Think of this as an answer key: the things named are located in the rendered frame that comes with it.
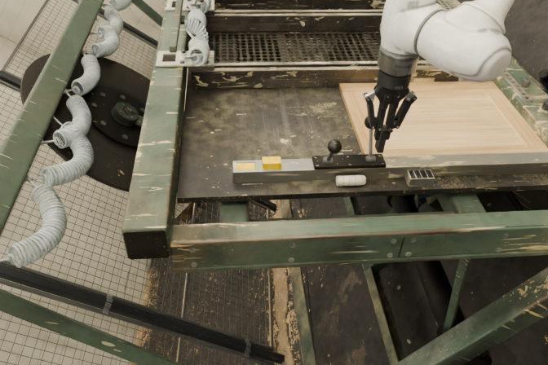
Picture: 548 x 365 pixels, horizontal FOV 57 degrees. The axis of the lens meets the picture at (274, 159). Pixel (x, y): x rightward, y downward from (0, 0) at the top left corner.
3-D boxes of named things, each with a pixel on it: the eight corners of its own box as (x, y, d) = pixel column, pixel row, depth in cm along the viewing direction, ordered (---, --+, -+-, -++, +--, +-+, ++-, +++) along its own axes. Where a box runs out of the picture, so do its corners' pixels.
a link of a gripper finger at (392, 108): (391, 85, 121) (396, 85, 121) (384, 124, 128) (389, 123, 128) (395, 94, 118) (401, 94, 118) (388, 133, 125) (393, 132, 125)
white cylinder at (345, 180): (337, 188, 137) (365, 187, 137) (338, 180, 135) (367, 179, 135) (334, 181, 139) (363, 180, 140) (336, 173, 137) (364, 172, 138)
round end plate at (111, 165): (208, 216, 194) (-6, 122, 158) (200, 225, 196) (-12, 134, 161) (210, 103, 255) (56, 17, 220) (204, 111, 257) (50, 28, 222)
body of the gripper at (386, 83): (382, 76, 113) (375, 112, 118) (418, 76, 113) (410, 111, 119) (373, 61, 118) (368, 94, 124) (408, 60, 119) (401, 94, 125)
